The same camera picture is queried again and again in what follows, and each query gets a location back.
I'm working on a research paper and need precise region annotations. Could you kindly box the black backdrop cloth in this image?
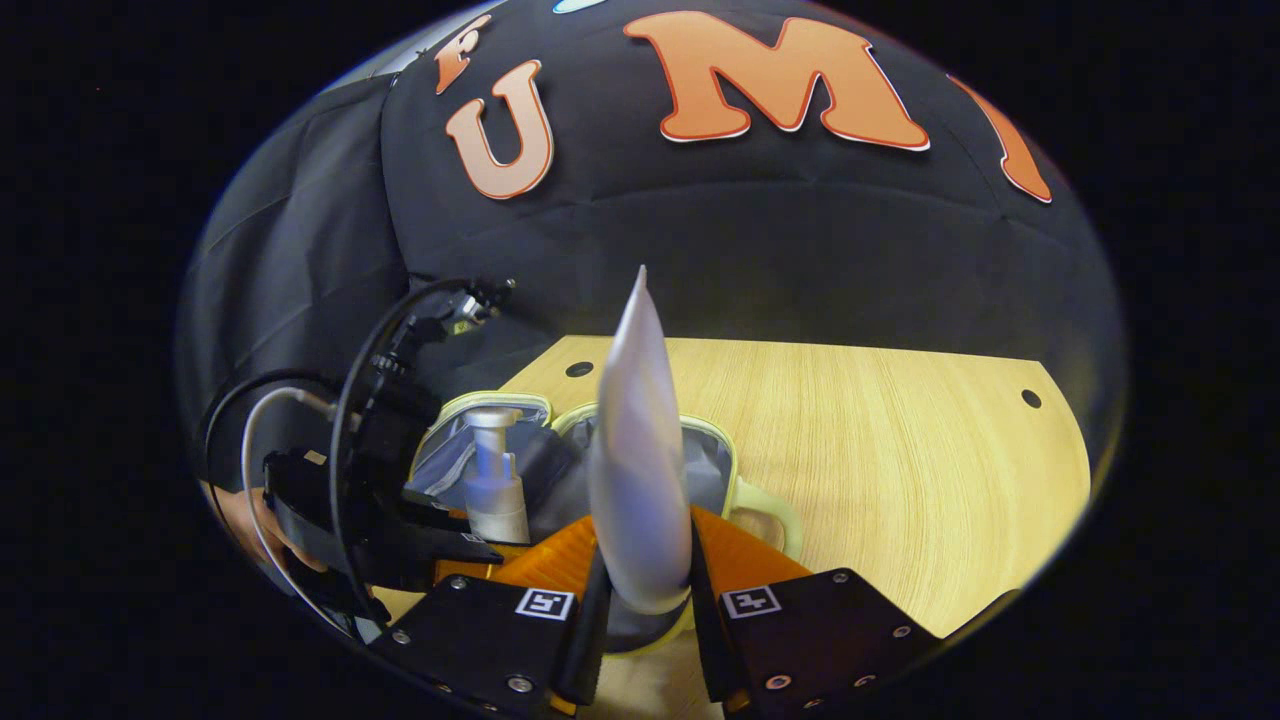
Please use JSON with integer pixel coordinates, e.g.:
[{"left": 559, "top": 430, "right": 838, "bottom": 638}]
[{"left": 178, "top": 0, "right": 1126, "bottom": 481}]

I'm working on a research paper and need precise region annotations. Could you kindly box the white pump bottle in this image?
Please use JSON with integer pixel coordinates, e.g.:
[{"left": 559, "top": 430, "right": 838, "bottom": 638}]
[{"left": 462, "top": 407, "right": 532, "bottom": 546}]

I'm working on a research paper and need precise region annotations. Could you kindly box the pale yellow suitcase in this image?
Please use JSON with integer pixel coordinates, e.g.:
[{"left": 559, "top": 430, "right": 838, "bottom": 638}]
[{"left": 405, "top": 390, "right": 804, "bottom": 657}]

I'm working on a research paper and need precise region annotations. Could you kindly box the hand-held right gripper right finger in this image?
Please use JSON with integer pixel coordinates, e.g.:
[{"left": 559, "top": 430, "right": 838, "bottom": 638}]
[{"left": 688, "top": 505, "right": 943, "bottom": 717}]

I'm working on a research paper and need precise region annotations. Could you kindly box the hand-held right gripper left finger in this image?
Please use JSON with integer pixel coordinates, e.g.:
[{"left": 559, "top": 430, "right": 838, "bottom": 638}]
[{"left": 370, "top": 515, "right": 614, "bottom": 717}]

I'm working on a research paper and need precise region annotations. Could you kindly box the white squeeze tube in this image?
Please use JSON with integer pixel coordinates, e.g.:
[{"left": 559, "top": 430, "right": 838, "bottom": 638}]
[{"left": 588, "top": 265, "right": 693, "bottom": 616}]

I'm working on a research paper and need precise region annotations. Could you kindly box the black cable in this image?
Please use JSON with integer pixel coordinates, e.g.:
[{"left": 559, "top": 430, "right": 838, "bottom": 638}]
[
  {"left": 328, "top": 278, "right": 476, "bottom": 626},
  {"left": 200, "top": 370, "right": 336, "bottom": 481}
]

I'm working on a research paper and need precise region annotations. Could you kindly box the white cable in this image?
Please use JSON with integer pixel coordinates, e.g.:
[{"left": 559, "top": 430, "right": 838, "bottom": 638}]
[{"left": 240, "top": 387, "right": 346, "bottom": 637}]

